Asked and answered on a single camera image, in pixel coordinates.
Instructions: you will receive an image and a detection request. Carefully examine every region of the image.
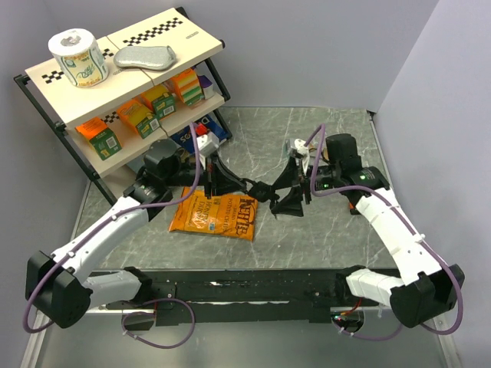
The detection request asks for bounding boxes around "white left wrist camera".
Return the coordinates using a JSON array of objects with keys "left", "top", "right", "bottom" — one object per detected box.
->
[{"left": 195, "top": 124, "right": 219, "bottom": 157}]

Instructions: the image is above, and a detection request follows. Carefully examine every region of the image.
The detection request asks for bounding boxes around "beige black shelf rack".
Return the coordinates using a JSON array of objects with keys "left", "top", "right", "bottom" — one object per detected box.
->
[{"left": 14, "top": 7, "right": 232, "bottom": 204}]

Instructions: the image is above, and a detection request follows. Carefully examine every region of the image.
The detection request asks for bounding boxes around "right orange green box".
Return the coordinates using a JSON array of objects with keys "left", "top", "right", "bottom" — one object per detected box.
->
[{"left": 140, "top": 84, "right": 176, "bottom": 120}]

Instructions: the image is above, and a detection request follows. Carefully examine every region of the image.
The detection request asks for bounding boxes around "green white toothpaste box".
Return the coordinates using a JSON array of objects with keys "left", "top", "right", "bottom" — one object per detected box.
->
[{"left": 285, "top": 139, "right": 297, "bottom": 159}]

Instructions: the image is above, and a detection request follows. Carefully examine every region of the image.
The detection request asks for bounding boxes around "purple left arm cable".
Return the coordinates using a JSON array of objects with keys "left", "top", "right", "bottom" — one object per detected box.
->
[{"left": 23, "top": 121, "right": 203, "bottom": 334}]

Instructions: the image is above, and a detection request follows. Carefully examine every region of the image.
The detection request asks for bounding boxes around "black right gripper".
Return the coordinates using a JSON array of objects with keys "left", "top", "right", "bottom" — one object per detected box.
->
[{"left": 271, "top": 156, "right": 341, "bottom": 217}]

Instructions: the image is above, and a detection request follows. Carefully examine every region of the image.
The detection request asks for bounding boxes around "middle orange green box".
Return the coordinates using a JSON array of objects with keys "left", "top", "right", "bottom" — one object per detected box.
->
[{"left": 116, "top": 100, "right": 160, "bottom": 139}]

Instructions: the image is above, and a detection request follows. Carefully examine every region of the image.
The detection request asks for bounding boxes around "black Kaijing padlock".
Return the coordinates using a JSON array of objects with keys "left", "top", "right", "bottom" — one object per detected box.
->
[{"left": 247, "top": 181, "right": 279, "bottom": 203}]

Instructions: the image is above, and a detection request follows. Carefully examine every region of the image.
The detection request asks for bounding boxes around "colourful sponge pack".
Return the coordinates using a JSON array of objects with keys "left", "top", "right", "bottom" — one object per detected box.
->
[{"left": 166, "top": 68, "right": 204, "bottom": 107}]

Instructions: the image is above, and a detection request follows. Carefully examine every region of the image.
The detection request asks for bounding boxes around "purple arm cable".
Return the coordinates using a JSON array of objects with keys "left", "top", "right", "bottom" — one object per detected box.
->
[
  {"left": 308, "top": 123, "right": 465, "bottom": 337},
  {"left": 23, "top": 121, "right": 203, "bottom": 334}
]

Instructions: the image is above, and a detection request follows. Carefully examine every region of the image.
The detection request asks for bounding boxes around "purple white small box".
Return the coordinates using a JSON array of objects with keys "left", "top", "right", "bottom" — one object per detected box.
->
[{"left": 198, "top": 75, "right": 216, "bottom": 100}]

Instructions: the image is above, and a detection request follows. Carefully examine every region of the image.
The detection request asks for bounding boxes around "orange green box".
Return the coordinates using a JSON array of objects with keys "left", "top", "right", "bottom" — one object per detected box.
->
[
  {"left": 116, "top": 100, "right": 160, "bottom": 139},
  {"left": 140, "top": 84, "right": 176, "bottom": 120},
  {"left": 75, "top": 117, "right": 122, "bottom": 161}
]

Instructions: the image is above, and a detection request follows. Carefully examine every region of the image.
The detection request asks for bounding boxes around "orange Kettle chips bag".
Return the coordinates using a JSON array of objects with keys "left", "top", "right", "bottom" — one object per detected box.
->
[{"left": 169, "top": 187, "right": 258, "bottom": 241}]

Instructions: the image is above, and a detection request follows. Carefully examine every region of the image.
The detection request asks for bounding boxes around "toilet paper roll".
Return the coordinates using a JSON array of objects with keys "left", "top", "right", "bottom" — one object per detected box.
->
[{"left": 48, "top": 28, "right": 109, "bottom": 87}]

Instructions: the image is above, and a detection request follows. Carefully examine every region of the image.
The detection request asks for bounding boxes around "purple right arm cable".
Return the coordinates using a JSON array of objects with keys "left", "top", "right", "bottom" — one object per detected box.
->
[{"left": 308, "top": 123, "right": 465, "bottom": 337}]

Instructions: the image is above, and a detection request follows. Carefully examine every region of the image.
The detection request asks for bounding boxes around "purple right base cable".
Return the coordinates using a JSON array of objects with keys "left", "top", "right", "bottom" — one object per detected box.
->
[{"left": 332, "top": 317, "right": 404, "bottom": 342}]

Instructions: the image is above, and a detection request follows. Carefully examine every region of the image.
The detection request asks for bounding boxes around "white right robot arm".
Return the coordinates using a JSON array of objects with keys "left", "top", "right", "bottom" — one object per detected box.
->
[{"left": 270, "top": 133, "right": 465, "bottom": 328}]

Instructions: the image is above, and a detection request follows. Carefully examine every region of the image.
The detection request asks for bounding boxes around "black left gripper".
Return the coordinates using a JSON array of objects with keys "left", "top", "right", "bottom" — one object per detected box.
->
[{"left": 164, "top": 150, "right": 246, "bottom": 199}]

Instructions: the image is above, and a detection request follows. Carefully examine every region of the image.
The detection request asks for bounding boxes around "left orange green box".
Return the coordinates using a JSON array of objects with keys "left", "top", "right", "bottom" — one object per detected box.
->
[{"left": 75, "top": 117, "right": 122, "bottom": 161}]

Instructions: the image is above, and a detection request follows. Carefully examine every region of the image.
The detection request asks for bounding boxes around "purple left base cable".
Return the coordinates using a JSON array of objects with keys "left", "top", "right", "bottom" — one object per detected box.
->
[{"left": 121, "top": 298, "right": 196, "bottom": 349}]

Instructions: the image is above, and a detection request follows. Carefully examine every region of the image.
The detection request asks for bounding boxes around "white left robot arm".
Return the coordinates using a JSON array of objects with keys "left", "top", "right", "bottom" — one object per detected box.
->
[{"left": 25, "top": 137, "right": 247, "bottom": 328}]

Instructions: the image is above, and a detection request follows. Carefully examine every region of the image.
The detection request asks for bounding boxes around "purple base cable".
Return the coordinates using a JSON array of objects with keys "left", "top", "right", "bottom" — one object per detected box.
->
[
  {"left": 332, "top": 317, "right": 404, "bottom": 342},
  {"left": 121, "top": 298, "right": 196, "bottom": 349}
]

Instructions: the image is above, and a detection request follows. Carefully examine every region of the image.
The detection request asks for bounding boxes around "orange black padlock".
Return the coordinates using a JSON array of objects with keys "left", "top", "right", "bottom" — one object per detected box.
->
[{"left": 349, "top": 202, "right": 361, "bottom": 215}]

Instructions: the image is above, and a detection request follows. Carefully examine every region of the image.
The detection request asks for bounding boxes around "blue Doritos bag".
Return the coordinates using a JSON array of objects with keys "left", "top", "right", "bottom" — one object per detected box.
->
[{"left": 171, "top": 114, "right": 227, "bottom": 154}]

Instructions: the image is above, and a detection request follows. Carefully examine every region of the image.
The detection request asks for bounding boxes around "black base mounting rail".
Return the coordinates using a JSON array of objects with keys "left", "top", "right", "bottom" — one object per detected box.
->
[{"left": 107, "top": 268, "right": 375, "bottom": 326}]

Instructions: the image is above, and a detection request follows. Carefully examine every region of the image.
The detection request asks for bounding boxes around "silver glitter sponge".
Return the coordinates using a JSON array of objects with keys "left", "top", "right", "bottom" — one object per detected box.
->
[{"left": 114, "top": 46, "right": 177, "bottom": 71}]

